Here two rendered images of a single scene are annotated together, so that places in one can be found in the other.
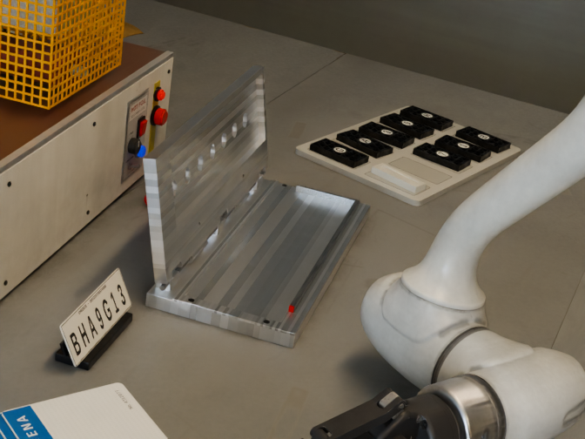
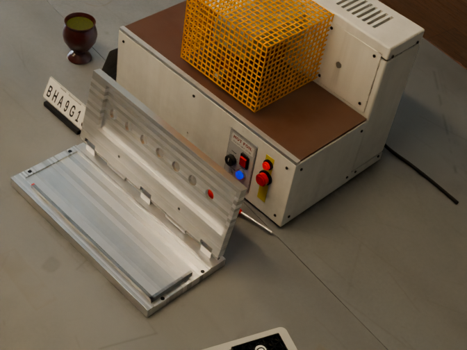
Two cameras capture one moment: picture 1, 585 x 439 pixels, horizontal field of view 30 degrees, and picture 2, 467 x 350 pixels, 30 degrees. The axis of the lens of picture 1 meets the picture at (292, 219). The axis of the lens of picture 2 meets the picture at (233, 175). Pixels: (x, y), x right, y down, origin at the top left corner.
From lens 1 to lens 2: 242 cm
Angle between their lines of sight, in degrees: 88
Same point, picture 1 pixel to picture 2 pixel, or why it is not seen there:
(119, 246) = not seen: hidden behind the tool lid
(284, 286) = (63, 199)
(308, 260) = (87, 228)
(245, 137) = (204, 203)
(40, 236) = (146, 101)
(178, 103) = (404, 291)
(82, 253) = not seen: hidden behind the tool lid
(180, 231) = (100, 132)
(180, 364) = (27, 137)
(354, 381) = not seen: outside the picture
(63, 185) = (165, 96)
